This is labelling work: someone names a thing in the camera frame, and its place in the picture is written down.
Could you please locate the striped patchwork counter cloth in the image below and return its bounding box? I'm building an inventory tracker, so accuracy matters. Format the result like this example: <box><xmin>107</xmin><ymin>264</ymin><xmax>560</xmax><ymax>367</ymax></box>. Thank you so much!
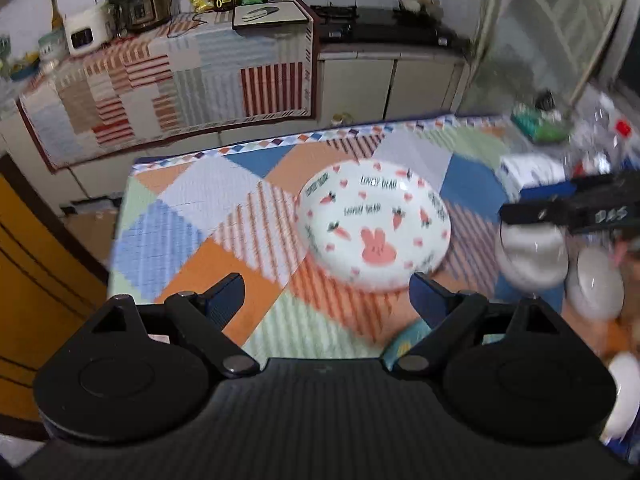
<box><xmin>17</xmin><ymin>10</ymin><xmax>318</xmax><ymax>173</ymax></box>

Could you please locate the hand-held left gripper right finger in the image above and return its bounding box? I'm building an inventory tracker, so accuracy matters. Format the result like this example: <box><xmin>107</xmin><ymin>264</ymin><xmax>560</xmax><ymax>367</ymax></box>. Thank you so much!
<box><xmin>392</xmin><ymin>274</ymin><xmax>581</xmax><ymax>378</ymax></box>

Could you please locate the yellow wooden chair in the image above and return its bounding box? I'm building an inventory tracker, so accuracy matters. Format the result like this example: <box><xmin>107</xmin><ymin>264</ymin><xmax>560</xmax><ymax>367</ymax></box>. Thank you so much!
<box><xmin>0</xmin><ymin>154</ymin><xmax>122</xmax><ymax>442</ymax></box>

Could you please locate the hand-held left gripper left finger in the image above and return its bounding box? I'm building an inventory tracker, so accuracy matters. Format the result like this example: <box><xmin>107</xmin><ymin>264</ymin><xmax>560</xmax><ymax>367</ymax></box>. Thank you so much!
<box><xmin>65</xmin><ymin>274</ymin><xmax>260</xmax><ymax>378</ymax></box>

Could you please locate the white rice cooker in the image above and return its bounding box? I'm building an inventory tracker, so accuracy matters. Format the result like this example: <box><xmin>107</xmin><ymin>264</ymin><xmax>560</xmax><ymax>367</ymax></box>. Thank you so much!
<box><xmin>65</xmin><ymin>4</ymin><xmax>115</xmax><ymax>57</ymax></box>

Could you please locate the patchwork checkered tablecloth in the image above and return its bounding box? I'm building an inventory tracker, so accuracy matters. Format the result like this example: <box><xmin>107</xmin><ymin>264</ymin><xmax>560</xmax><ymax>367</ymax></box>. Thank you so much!
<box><xmin>107</xmin><ymin>112</ymin><xmax>640</xmax><ymax>363</ymax></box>

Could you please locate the dark pressure cooker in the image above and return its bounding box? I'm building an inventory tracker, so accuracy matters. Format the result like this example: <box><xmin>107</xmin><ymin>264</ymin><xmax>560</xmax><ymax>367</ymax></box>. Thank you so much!
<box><xmin>111</xmin><ymin>0</ymin><xmax>174</xmax><ymax>34</ymax></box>

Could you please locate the plain white plate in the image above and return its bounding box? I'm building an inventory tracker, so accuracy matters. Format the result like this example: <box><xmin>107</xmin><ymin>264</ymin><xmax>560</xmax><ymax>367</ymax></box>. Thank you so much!
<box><xmin>599</xmin><ymin>351</ymin><xmax>640</xmax><ymax>446</ymax></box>

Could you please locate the kitchen knife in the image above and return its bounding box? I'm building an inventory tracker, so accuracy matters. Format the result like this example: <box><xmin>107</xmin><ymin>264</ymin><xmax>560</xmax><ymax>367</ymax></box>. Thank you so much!
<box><xmin>242</xmin><ymin>6</ymin><xmax>282</xmax><ymax>22</ymax></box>

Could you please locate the teal container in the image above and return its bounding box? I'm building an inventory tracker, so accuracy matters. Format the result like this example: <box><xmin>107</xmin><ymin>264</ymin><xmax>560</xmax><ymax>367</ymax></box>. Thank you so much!
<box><xmin>37</xmin><ymin>30</ymin><xmax>69</xmax><ymax>62</ymax></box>

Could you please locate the rabbit print white plate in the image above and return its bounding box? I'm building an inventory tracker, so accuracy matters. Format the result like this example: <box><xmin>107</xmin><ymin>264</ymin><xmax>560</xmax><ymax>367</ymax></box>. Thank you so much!
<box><xmin>296</xmin><ymin>158</ymin><xmax>452</xmax><ymax>293</ymax></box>

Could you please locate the red cap water bottle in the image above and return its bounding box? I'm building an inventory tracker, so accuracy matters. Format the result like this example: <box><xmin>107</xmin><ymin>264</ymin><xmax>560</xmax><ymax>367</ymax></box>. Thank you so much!
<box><xmin>590</xmin><ymin>105</ymin><xmax>640</xmax><ymax>176</ymax></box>

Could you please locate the cream lower cabinet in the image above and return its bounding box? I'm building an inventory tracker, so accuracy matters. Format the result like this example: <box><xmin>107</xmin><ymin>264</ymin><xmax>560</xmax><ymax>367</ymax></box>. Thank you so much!
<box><xmin>317</xmin><ymin>45</ymin><xmax>470</xmax><ymax>122</ymax></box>

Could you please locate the cardboard box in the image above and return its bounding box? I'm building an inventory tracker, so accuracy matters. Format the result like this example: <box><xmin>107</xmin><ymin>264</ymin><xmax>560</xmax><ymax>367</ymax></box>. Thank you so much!
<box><xmin>64</xmin><ymin>205</ymin><xmax>122</xmax><ymax>263</ymax></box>

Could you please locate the white tissue box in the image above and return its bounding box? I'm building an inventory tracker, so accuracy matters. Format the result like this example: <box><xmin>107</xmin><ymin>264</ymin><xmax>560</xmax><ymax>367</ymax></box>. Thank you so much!
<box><xmin>499</xmin><ymin>152</ymin><xmax>572</xmax><ymax>192</ymax></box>

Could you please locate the black gas stove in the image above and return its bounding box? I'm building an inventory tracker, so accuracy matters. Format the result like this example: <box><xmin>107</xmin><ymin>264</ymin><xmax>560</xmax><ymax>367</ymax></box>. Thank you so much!
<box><xmin>310</xmin><ymin>4</ymin><xmax>472</xmax><ymax>55</ymax></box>

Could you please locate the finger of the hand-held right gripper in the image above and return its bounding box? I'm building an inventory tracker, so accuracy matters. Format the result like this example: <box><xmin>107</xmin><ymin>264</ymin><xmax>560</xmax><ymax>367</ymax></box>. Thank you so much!
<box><xmin>500</xmin><ymin>194</ymin><xmax>572</xmax><ymax>226</ymax></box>

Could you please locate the white cutting board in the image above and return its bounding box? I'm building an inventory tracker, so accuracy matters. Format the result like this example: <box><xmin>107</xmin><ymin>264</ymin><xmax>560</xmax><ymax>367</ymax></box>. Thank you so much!
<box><xmin>231</xmin><ymin>0</ymin><xmax>312</xmax><ymax>29</ymax></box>

